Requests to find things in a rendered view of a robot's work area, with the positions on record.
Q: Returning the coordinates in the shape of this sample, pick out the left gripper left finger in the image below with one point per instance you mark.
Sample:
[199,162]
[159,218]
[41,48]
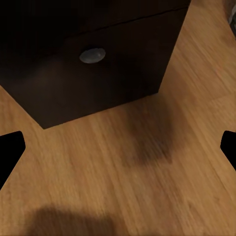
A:
[12,146]

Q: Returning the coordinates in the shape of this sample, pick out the cabinet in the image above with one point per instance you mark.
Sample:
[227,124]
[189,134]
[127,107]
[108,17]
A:
[62,60]

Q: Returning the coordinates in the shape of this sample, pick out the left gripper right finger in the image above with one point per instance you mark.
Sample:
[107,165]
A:
[228,146]

